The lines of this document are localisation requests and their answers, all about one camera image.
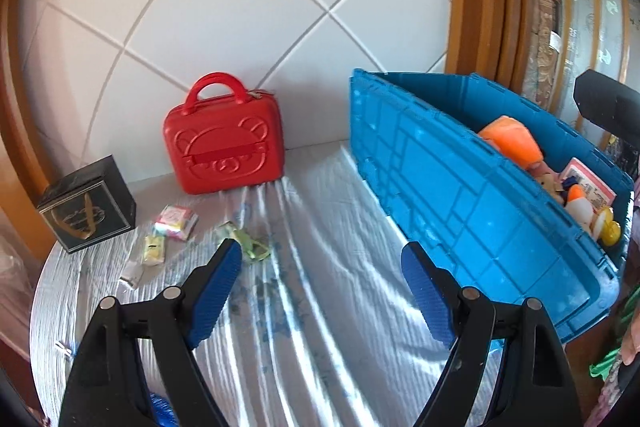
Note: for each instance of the round grey desktop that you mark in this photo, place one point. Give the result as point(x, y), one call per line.
point(52, 307)

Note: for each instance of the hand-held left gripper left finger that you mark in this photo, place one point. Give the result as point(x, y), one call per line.
point(215, 297)

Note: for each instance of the pink card box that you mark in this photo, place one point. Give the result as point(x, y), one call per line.
point(590, 182)

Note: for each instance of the white small packet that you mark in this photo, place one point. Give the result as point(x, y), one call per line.
point(132, 274)

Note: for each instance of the beige plush toy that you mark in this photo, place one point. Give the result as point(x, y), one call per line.
point(546, 179)

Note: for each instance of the yellow duck toy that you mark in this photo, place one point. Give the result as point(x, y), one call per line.
point(607, 227)

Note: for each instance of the wooden wall trim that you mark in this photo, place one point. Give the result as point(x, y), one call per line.
point(20, 107)

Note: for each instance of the black gift box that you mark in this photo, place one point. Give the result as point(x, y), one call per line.
point(85, 212)

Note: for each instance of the pastel candy packet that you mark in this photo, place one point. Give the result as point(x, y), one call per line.
point(175, 222)

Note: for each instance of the rolled patterned carpet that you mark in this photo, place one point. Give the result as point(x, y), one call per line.
point(542, 52)

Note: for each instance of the green yellow packet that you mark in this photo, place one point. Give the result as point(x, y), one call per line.
point(250, 247)

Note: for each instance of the blue plastic crate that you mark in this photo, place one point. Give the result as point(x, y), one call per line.
point(450, 207)

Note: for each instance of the white orange toy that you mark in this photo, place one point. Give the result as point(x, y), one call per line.
point(582, 207)

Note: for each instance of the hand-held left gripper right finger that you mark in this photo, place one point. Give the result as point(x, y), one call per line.
point(427, 297)

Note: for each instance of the yellow small packet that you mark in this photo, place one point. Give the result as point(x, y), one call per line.
point(155, 249)

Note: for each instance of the green cloth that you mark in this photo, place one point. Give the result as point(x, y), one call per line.
point(605, 364)

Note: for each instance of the orange plush toy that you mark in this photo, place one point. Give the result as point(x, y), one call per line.
point(512, 139)

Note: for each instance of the red mini suitcase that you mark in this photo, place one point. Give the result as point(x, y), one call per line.
point(225, 157)

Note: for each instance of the small metal clip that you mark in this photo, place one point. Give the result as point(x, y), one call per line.
point(63, 348)

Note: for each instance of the blue mesh item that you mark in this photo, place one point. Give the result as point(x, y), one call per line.
point(162, 412)

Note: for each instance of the clear plastic bag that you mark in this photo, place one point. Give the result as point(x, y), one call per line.
point(15, 287)

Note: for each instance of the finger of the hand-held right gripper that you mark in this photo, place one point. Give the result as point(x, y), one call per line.
point(607, 104)

